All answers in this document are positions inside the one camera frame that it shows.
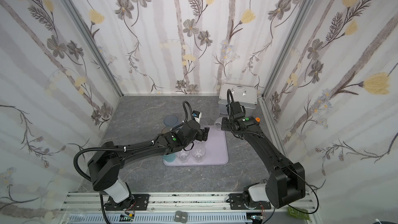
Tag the clear tall tumbler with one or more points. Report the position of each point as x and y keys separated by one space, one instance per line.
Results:
x=198 y=152

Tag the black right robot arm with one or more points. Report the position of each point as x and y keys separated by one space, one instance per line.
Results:
x=286 y=183

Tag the lilac plastic tray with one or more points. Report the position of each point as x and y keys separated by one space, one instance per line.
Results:
x=216 y=151

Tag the white slotted cable duct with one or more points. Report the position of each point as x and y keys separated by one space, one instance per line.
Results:
x=160 y=218

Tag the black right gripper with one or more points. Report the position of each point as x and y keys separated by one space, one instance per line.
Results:
x=235 y=112

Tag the teal dotted plastic tumbler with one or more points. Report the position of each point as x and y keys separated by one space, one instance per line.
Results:
x=169 y=158

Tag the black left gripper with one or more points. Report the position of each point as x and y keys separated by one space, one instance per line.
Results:
x=201 y=132

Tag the pink plastic cup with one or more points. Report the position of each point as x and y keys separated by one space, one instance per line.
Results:
x=218 y=123

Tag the clear faceted glass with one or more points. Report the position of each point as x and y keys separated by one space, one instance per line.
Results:
x=183 y=156

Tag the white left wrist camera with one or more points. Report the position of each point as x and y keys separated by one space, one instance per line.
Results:
x=196 y=115

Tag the silver metal first-aid case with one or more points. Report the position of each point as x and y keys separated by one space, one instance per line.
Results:
x=245 y=95

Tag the blue frosted plastic tumbler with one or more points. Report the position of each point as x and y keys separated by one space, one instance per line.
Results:
x=170 y=121

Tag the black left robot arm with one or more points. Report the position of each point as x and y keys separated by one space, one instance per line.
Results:
x=101 y=165

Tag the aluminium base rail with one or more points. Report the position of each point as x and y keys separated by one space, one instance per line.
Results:
x=162 y=202

